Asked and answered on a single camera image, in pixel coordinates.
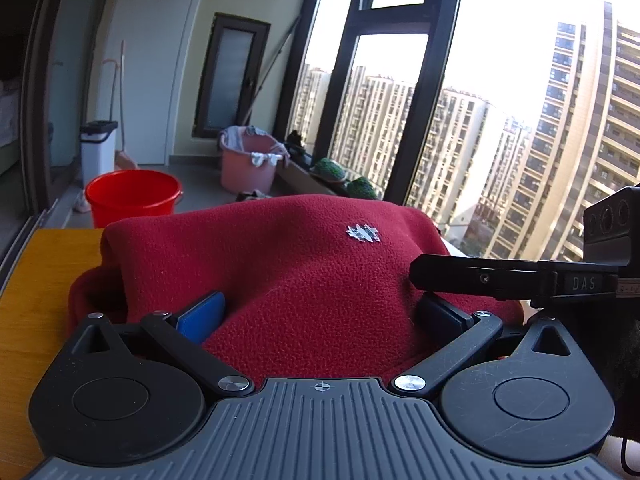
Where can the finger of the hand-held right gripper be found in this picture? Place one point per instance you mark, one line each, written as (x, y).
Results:
(475, 275)

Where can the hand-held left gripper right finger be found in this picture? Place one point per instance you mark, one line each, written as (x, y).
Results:
(442, 320)

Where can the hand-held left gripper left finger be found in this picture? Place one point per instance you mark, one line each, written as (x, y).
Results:
(202, 317)

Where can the red fleece garment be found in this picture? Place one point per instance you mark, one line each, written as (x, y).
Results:
(310, 285)

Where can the beige apartment buildings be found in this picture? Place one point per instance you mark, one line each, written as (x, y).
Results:
(565, 135)

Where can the red plastic bucket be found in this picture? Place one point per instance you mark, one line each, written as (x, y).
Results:
(132, 197)

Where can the pink plastic bucket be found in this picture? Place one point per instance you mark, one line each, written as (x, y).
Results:
(247, 175)

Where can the pink slipper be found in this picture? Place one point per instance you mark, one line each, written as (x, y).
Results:
(82, 202)

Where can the white cloth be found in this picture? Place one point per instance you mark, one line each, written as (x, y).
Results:
(265, 159)

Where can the large black-framed window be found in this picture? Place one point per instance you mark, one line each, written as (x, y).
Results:
(430, 110)

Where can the grey cloth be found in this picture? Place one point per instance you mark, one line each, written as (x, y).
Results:
(240, 135)

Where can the white trash bin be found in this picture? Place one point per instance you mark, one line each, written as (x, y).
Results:
(98, 152)

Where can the black shoes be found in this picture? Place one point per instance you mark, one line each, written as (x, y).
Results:
(297, 145)

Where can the dark-framed frosted window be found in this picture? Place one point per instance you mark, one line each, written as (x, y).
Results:
(227, 75)

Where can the long thin metal pole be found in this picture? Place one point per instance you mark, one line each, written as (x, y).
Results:
(270, 75)

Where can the dark sliding door frame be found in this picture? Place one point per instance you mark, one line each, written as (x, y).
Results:
(37, 110)

